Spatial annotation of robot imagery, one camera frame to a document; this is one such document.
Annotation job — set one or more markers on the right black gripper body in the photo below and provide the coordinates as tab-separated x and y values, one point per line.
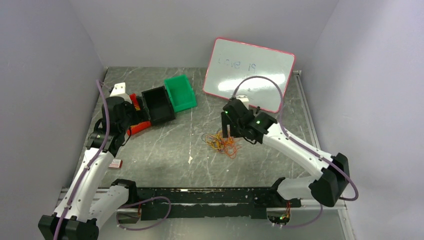
241	128

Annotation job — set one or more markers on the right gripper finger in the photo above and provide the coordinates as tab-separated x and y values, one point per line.
234	130
225	122

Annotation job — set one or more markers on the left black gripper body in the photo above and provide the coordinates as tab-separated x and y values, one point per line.
133	116

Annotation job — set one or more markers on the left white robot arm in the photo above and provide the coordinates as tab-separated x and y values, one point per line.
77	217

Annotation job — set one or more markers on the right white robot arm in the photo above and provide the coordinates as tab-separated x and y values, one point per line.
328	173

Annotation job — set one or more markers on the red plastic bin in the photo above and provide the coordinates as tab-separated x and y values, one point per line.
138	101

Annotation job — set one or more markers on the black plastic bin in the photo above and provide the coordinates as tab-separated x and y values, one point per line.
158	103

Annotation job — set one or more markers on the green plastic bin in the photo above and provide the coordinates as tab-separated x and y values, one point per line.
180	92

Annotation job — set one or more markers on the small red white box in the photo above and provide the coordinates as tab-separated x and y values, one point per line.
115	164

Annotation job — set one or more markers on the pink framed whiteboard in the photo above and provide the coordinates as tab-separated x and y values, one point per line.
261	74

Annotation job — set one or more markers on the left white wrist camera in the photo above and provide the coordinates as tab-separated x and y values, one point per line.
119	90

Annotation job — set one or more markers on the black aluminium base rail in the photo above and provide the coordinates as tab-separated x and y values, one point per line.
148	203

